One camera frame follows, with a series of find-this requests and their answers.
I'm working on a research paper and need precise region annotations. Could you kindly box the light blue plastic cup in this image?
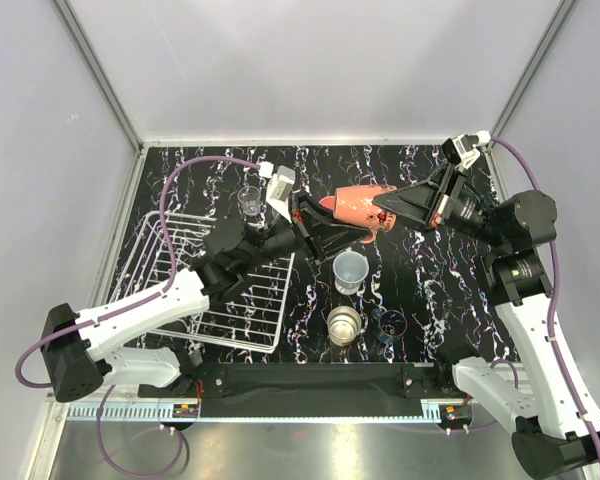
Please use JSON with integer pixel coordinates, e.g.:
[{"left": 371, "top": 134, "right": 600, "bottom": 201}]
[{"left": 332, "top": 250, "right": 369, "bottom": 295}]

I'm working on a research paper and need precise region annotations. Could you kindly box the white wire dish rack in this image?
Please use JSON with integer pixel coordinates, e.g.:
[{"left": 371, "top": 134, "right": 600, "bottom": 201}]
[{"left": 105, "top": 210, "right": 301, "bottom": 355}]

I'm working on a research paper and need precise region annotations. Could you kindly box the salmon ceramic mug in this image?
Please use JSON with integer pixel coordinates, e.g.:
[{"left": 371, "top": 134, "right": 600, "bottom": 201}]
[{"left": 319, "top": 185, "right": 397, "bottom": 244}]

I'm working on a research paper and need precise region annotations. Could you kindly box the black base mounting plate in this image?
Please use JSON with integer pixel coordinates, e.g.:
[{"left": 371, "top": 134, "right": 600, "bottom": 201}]
[{"left": 138, "top": 363, "right": 466, "bottom": 419}]

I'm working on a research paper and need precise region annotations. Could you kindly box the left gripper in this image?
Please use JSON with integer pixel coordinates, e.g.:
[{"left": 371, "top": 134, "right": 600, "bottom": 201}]
[{"left": 239, "top": 191, "right": 371, "bottom": 272}]

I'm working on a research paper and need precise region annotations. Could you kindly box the steel metal cup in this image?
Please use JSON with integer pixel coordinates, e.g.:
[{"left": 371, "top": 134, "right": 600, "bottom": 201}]
[{"left": 327, "top": 306, "right": 362, "bottom": 346}]

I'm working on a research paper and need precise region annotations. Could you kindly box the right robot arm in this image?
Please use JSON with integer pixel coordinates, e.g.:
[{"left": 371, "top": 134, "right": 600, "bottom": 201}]
[{"left": 373, "top": 165, "right": 600, "bottom": 479}]

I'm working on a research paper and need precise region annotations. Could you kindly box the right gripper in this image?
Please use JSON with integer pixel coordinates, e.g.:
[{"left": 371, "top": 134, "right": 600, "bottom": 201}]
[{"left": 372, "top": 161, "right": 509, "bottom": 251}]

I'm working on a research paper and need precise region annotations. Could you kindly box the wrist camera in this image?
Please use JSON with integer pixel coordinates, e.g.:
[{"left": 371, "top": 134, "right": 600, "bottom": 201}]
[
  {"left": 259, "top": 161, "right": 296, "bottom": 222},
  {"left": 441, "top": 130, "right": 491, "bottom": 172}
]

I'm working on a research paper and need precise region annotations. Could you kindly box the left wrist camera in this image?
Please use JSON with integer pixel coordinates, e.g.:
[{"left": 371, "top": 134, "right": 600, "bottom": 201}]
[{"left": 259, "top": 161, "right": 296, "bottom": 222}]

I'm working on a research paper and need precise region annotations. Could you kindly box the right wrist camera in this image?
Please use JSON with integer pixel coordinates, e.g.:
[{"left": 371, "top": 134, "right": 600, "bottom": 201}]
[{"left": 441, "top": 130, "right": 491, "bottom": 172}]

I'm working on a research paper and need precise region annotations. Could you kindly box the dark blue glass mug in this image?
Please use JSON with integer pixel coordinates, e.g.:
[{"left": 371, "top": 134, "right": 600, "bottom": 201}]
[{"left": 371, "top": 308, "right": 407, "bottom": 345}]

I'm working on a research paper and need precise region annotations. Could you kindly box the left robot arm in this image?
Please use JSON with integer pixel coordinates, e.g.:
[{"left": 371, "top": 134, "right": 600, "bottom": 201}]
[{"left": 38, "top": 193, "right": 371, "bottom": 403}]

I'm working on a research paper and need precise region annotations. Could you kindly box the small clear faceted glass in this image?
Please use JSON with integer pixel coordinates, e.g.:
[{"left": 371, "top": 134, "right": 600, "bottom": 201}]
[{"left": 237, "top": 186, "right": 262, "bottom": 217}]

